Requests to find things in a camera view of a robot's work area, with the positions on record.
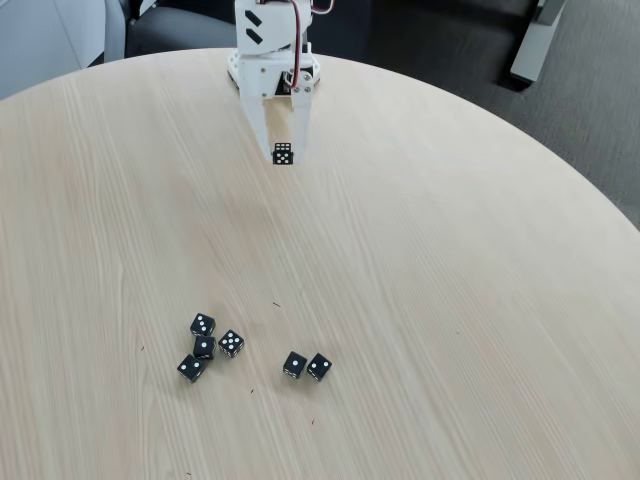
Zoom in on dark grey chair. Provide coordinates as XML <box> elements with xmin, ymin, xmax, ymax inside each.
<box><xmin>124</xmin><ymin>4</ymin><xmax>239</xmax><ymax>59</ymax></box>

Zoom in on red and black arm cable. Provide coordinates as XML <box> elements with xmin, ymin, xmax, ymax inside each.
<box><xmin>285</xmin><ymin>0</ymin><xmax>336</xmax><ymax>94</ymax></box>

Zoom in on black dice showing five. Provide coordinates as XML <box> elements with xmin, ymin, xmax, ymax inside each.
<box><xmin>217</xmin><ymin>328</ymin><xmax>246</xmax><ymax>358</ymax></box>

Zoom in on white cabinet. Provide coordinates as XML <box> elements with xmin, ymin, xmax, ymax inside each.
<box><xmin>0</xmin><ymin>0</ymin><xmax>126</xmax><ymax>100</ymax></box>

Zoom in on black dice showing three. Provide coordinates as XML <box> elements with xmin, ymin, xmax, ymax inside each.
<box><xmin>189</xmin><ymin>312</ymin><xmax>217</xmax><ymax>337</ymax></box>

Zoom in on black dice with white pips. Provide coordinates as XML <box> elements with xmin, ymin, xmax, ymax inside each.
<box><xmin>193</xmin><ymin>335</ymin><xmax>217</xmax><ymax>361</ymax></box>

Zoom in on grey desk leg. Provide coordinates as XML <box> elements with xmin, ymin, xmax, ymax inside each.
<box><xmin>509</xmin><ymin>0</ymin><xmax>566</xmax><ymax>91</ymax></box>

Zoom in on black dice showing two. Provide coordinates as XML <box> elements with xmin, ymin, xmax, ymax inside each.
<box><xmin>306</xmin><ymin>352</ymin><xmax>333</xmax><ymax>383</ymax></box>

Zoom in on black dice showing six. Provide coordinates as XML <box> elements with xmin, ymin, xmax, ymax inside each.
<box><xmin>272</xmin><ymin>142</ymin><xmax>297</xmax><ymax>167</ymax></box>

